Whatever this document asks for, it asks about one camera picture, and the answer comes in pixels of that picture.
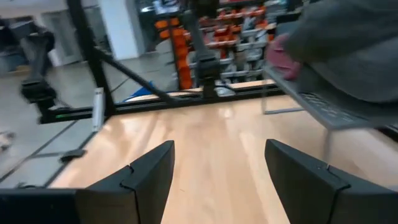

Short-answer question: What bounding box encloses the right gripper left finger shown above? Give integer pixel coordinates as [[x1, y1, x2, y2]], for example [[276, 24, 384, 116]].
[[0, 140, 175, 224]]

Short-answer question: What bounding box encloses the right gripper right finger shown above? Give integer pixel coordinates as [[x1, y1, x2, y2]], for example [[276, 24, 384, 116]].
[[264, 139, 398, 224]]

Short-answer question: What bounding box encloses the maroon baseball cap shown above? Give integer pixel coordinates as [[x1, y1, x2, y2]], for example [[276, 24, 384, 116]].
[[266, 33, 302, 81]]

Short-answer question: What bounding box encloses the dark grey baseball cap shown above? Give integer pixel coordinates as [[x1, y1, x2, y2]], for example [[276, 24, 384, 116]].
[[284, 0, 398, 103]]

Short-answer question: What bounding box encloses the black table edge clip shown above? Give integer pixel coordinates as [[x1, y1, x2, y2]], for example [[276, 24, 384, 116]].
[[60, 148, 87, 163]]

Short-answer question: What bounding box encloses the grey perforated metal shelf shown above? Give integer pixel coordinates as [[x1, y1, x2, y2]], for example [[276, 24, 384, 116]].
[[261, 63, 398, 162]]

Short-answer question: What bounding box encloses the blue plastic bin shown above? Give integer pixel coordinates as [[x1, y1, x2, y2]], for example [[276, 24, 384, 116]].
[[124, 81, 156, 102]]

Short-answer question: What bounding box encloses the parts bin rack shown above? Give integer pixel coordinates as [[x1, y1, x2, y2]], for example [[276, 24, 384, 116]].
[[155, 6, 280, 91]]

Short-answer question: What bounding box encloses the silver frame bracket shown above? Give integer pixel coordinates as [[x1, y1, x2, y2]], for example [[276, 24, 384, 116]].
[[92, 87, 106, 132]]

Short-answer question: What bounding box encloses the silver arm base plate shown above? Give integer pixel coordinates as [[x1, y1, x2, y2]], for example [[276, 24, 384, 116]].
[[214, 86, 238, 98]]

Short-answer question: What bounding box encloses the black aluminium table frame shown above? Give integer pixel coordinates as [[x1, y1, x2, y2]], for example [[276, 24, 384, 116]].
[[39, 0, 280, 125]]

